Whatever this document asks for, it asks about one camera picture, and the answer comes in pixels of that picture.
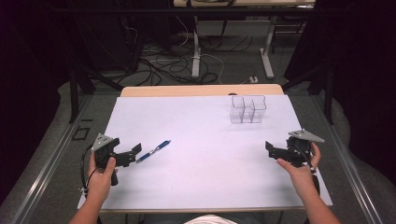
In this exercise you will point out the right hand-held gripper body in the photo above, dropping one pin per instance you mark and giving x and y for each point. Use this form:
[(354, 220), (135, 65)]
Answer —
[(299, 149)]

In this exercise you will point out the clear acrylic pen holder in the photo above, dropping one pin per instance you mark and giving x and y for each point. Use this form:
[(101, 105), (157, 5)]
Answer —
[(248, 109)]

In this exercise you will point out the person's white shirt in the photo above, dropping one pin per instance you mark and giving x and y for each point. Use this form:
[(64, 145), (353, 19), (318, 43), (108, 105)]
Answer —
[(209, 219)]

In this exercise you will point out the white-legged desk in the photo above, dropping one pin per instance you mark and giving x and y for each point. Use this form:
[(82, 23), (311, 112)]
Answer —
[(196, 46)]

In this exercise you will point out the white table mat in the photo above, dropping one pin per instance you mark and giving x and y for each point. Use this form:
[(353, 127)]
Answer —
[(199, 161)]

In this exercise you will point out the black metal stand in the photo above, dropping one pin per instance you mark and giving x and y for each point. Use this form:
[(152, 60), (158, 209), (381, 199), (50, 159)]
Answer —
[(327, 93), (74, 93)]

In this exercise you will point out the metal floor rail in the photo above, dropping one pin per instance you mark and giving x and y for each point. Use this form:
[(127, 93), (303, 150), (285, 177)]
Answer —
[(345, 161), (46, 168)]

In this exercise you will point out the person's right hand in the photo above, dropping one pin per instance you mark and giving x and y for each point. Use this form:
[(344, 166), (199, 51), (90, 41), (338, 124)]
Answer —
[(299, 177)]

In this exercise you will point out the dark curtain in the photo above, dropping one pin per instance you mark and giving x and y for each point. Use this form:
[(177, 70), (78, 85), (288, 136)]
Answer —
[(364, 77), (28, 93)]

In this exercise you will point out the white power plug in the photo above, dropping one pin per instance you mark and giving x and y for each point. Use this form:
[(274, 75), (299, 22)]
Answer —
[(253, 79)]

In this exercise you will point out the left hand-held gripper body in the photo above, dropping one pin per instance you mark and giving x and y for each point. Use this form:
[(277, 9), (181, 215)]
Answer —
[(106, 149)]

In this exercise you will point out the blue pen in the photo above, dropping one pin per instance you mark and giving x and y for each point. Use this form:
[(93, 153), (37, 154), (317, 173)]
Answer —
[(153, 151)]

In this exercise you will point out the person's left hand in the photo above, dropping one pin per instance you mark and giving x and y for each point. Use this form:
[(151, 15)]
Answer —
[(99, 182)]

